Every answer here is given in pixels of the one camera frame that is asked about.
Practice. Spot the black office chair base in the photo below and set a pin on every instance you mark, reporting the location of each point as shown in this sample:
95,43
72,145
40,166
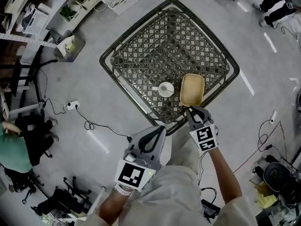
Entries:
76,187

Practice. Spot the person's right forearm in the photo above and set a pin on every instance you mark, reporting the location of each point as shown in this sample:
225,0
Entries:
225,178

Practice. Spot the tan rectangular container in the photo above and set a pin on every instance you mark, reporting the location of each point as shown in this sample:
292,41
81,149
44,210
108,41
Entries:
191,91

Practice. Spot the black round appliance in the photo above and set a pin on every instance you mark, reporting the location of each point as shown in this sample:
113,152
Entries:
277,176

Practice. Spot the white wristband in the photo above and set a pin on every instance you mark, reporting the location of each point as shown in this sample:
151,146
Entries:
124,191

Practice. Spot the white perforated storage basket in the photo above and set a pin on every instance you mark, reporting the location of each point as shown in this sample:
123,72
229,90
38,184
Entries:
35,22

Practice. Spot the black metal lattice table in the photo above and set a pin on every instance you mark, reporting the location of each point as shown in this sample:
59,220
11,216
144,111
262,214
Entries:
164,43

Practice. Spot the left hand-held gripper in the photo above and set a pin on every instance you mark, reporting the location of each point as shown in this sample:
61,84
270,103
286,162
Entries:
131,173

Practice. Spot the black electronic box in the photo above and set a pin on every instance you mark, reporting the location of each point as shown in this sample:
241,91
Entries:
210,208

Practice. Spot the yellow plastic bag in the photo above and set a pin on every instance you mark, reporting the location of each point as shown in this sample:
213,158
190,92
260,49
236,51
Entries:
265,195

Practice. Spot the slim white power strip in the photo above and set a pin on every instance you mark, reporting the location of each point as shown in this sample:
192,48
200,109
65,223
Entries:
273,117

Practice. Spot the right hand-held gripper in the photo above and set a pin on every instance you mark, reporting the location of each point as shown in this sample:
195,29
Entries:
204,136

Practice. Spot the person's white garment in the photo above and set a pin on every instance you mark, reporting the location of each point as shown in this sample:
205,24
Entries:
174,185

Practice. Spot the white cup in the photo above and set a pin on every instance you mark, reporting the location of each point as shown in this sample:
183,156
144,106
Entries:
164,92

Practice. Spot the white metal shelf unit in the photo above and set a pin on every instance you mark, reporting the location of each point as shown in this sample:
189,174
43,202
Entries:
35,15

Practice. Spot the grey waste bin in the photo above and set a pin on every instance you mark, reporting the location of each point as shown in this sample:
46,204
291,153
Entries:
70,47

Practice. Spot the person's left forearm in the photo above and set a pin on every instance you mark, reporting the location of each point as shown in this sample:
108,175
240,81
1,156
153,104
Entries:
115,206

